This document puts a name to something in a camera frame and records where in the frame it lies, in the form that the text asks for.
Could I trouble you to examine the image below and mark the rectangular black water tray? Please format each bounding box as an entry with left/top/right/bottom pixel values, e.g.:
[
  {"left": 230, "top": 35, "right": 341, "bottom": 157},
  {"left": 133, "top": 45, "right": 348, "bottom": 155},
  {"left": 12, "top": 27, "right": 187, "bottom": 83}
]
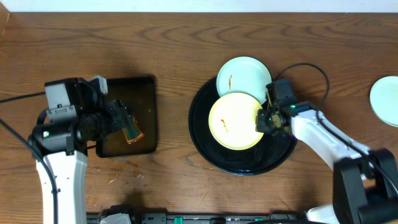
[{"left": 96, "top": 77, "right": 157, "bottom": 158}]

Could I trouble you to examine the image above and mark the yellow plate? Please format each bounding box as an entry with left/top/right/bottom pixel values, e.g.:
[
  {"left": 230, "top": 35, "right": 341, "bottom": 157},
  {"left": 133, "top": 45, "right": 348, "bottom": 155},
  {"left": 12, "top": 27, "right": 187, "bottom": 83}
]
[{"left": 208, "top": 93, "right": 264, "bottom": 151}]

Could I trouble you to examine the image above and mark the orange green sponge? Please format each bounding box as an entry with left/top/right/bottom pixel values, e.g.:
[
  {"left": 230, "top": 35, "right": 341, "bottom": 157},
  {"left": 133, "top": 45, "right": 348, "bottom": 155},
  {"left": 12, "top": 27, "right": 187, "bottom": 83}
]
[{"left": 123, "top": 116, "right": 144, "bottom": 144}]

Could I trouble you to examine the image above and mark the pale green plate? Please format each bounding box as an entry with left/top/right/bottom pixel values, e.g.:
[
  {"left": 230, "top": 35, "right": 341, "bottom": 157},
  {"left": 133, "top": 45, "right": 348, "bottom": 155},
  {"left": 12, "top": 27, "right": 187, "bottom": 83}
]
[
  {"left": 216, "top": 57, "right": 272, "bottom": 105},
  {"left": 369, "top": 76, "right": 397, "bottom": 127}
]

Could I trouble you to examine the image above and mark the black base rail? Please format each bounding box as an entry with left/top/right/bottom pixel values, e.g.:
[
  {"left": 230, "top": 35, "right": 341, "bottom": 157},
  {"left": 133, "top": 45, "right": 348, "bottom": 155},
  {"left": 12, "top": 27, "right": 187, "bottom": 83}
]
[{"left": 85, "top": 212, "right": 307, "bottom": 224}]

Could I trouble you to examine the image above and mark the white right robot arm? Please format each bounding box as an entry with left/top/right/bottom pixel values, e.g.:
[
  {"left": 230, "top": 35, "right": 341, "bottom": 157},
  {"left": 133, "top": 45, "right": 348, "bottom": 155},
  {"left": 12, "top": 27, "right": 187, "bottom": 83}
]
[{"left": 256, "top": 102, "right": 397, "bottom": 224}]

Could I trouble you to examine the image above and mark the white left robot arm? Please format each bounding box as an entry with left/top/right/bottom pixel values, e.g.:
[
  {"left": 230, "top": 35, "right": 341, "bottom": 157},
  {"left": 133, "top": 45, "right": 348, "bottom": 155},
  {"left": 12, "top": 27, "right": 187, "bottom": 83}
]
[{"left": 29, "top": 100, "right": 133, "bottom": 223}]

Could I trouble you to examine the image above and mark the round black tray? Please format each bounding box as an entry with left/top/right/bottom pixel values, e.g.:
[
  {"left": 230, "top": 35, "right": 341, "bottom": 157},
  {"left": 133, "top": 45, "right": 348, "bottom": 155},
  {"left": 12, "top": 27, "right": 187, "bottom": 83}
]
[{"left": 188, "top": 77, "right": 297, "bottom": 175}]

